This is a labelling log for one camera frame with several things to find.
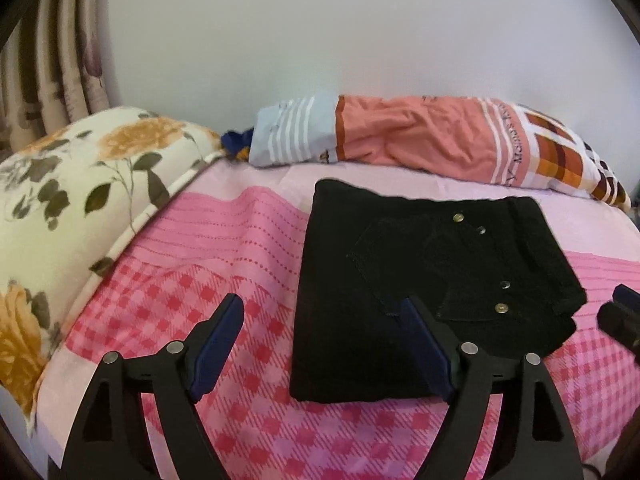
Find floral curtain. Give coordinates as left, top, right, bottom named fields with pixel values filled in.
left=0, top=0, right=123, bottom=150

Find floral pillow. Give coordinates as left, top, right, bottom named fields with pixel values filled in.
left=0, top=106, right=228, bottom=418

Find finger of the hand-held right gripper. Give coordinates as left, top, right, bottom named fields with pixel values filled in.
left=597, top=283, right=640, bottom=363

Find rolled patchwork quilt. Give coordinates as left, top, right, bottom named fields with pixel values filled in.
left=248, top=92, right=632, bottom=211

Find black pants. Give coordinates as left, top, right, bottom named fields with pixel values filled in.
left=289, top=178, right=588, bottom=404

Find pink checked bed sheet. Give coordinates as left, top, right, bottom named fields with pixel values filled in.
left=36, top=157, right=640, bottom=480

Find dark blue yellow cloth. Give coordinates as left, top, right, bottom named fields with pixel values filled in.
left=221, top=128, right=257, bottom=162

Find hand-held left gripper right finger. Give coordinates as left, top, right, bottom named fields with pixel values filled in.
left=400, top=296, right=584, bottom=480

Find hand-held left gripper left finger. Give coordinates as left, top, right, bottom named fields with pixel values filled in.
left=60, top=293, right=246, bottom=480

